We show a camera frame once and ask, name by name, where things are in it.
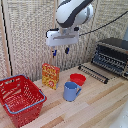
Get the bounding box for red shopping basket blue handles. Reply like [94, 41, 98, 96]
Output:
[0, 74, 47, 128]

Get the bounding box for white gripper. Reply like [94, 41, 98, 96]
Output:
[45, 28, 81, 59]

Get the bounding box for metal oven tray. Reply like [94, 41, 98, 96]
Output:
[92, 53, 126, 76]

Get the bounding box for red bowl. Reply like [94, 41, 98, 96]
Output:
[69, 73, 87, 87]

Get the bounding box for red yellow cardboard box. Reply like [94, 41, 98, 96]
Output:
[41, 62, 61, 91]

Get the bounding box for blue mug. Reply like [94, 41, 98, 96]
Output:
[63, 81, 83, 103]

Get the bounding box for black cable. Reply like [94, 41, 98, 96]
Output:
[79, 10, 128, 37]

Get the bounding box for black toaster oven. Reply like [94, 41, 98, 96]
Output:
[90, 37, 128, 81]

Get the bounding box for beige woven folding screen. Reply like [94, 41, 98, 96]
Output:
[0, 0, 128, 82]

